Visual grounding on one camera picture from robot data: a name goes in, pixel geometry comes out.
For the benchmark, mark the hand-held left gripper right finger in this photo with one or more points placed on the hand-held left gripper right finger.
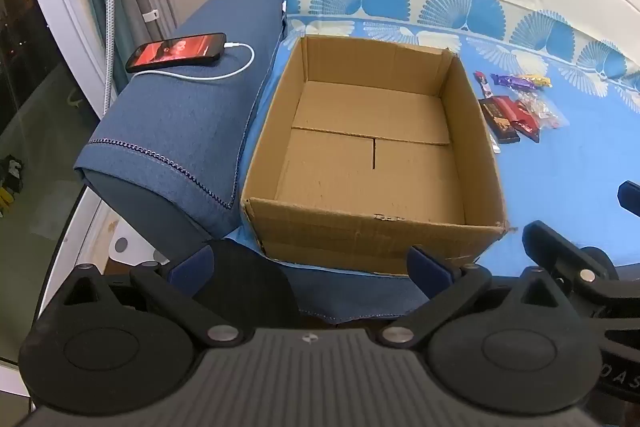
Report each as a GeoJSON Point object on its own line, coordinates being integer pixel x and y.
{"type": "Point", "coordinates": [429, 269]}

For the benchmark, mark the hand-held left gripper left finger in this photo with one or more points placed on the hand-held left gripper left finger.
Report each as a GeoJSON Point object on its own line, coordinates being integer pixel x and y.
{"type": "Point", "coordinates": [190, 268]}

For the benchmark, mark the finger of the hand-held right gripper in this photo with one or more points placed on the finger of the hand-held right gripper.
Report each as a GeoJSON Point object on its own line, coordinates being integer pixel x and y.
{"type": "Point", "coordinates": [630, 199]}
{"type": "Point", "coordinates": [555, 252]}

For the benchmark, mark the clear bag of candies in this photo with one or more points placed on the clear bag of candies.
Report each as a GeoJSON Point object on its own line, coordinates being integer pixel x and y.
{"type": "Point", "coordinates": [547, 112]}

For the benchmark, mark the cardboard box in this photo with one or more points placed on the cardboard box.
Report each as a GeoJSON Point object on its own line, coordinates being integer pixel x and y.
{"type": "Point", "coordinates": [350, 177]}

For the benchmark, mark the red and maroon snack packet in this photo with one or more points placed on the red and maroon snack packet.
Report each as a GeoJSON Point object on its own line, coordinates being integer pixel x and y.
{"type": "Point", "coordinates": [529, 129]}

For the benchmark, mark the dark brown biscuit packet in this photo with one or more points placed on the dark brown biscuit packet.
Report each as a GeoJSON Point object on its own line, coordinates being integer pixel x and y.
{"type": "Point", "coordinates": [497, 119]}

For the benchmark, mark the plain red snack packet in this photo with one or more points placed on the plain red snack packet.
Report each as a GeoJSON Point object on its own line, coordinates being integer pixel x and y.
{"type": "Point", "coordinates": [514, 108]}

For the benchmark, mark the white flat floor object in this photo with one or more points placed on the white flat floor object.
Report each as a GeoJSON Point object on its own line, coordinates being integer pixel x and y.
{"type": "Point", "coordinates": [130, 247]}

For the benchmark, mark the blue fan-patterned sheet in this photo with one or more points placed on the blue fan-patterned sheet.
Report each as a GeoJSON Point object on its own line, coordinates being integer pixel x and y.
{"type": "Point", "coordinates": [575, 167]}

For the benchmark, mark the blue sofa armrest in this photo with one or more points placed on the blue sofa armrest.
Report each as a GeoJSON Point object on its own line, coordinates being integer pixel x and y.
{"type": "Point", "coordinates": [190, 122]}

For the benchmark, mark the yellow wrapped candy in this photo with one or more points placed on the yellow wrapped candy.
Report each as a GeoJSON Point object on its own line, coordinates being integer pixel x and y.
{"type": "Point", "coordinates": [537, 82]}

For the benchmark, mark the purple wrapped candy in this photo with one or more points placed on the purple wrapped candy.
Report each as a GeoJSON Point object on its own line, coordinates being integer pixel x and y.
{"type": "Point", "coordinates": [507, 80]}

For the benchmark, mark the red and white candy bar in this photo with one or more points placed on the red and white candy bar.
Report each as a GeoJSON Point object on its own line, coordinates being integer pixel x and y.
{"type": "Point", "coordinates": [482, 84]}

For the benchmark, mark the yellow and black objects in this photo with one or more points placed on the yellow and black objects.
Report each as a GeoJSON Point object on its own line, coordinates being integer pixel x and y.
{"type": "Point", "coordinates": [10, 187]}

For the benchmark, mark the black smartphone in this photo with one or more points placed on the black smartphone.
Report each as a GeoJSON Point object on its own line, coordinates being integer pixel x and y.
{"type": "Point", "coordinates": [175, 51]}

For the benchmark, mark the white curtain clip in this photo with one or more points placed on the white curtain clip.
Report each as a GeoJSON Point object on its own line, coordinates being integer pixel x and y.
{"type": "Point", "coordinates": [150, 14]}

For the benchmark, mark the white window frame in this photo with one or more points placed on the white window frame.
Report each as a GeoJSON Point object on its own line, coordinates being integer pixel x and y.
{"type": "Point", "coordinates": [65, 7]}

